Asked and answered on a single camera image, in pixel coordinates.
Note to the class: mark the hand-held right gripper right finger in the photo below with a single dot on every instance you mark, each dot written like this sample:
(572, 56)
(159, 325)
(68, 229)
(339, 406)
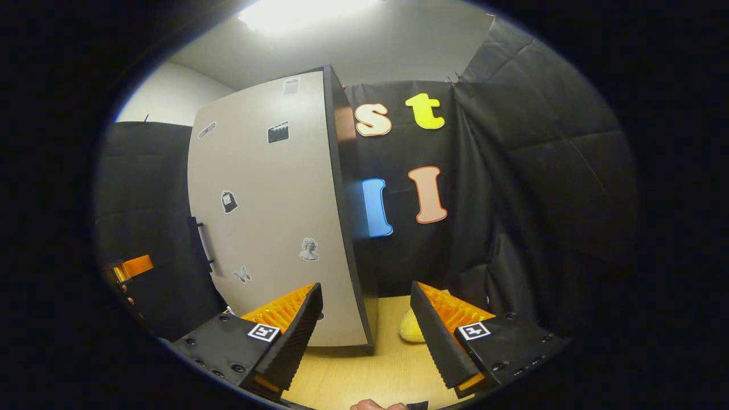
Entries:
(435, 341)

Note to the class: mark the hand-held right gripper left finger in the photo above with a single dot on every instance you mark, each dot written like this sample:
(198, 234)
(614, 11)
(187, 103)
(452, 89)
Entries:
(296, 341)

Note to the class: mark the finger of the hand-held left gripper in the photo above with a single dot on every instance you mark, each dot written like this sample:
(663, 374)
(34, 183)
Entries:
(138, 265)

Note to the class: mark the yellow fluffy lump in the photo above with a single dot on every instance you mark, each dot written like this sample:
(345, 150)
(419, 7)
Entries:
(410, 330)

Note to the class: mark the black backdrop cloth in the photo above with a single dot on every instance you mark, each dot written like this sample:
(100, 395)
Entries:
(541, 199)

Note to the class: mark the ceiling light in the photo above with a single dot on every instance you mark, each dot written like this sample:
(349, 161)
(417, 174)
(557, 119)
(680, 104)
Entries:
(307, 12)

